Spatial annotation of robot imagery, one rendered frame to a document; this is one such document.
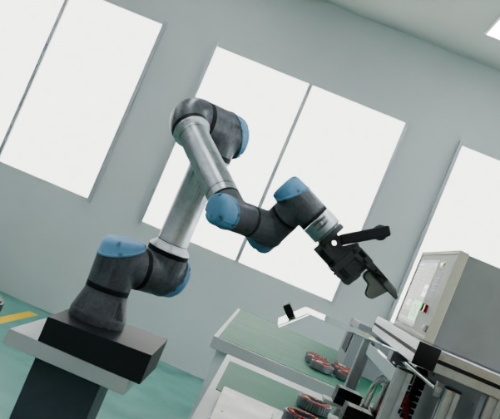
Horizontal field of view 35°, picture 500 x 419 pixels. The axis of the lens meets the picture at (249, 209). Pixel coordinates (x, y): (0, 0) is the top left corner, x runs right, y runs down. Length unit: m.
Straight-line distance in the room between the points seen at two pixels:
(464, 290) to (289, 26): 5.25
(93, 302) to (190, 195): 0.37
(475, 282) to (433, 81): 5.14
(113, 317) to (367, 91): 4.87
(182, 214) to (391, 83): 4.76
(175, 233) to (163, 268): 0.10
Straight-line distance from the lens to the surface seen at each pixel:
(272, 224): 1.80
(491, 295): 1.71
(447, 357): 1.59
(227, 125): 2.06
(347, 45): 6.75
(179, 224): 2.10
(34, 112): 6.92
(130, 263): 2.04
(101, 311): 2.03
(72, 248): 6.71
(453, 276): 1.69
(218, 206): 1.72
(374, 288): 1.79
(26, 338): 1.99
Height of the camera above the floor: 1.16
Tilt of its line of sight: 2 degrees up
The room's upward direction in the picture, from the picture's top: 23 degrees clockwise
